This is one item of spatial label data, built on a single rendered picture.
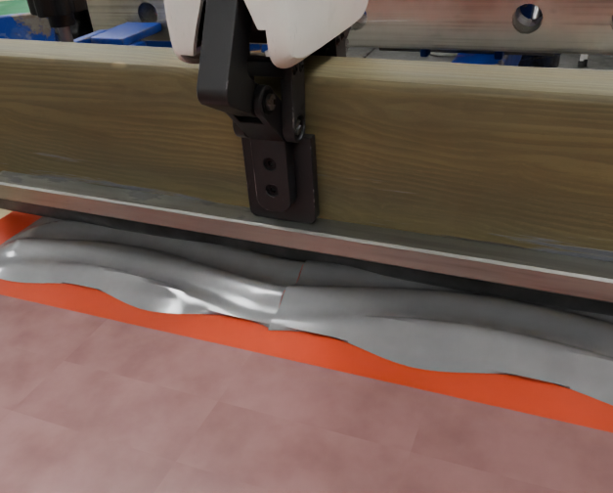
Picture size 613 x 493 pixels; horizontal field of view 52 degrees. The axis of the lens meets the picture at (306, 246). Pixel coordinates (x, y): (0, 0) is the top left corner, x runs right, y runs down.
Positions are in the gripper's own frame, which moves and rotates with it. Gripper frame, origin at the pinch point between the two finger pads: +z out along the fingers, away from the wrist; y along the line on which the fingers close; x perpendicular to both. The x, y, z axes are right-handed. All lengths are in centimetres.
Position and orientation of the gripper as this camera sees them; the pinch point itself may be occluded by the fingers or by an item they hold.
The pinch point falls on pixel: (298, 158)
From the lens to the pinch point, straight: 29.1
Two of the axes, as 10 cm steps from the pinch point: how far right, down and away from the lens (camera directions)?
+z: 0.6, 8.5, 5.2
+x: 9.2, 1.5, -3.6
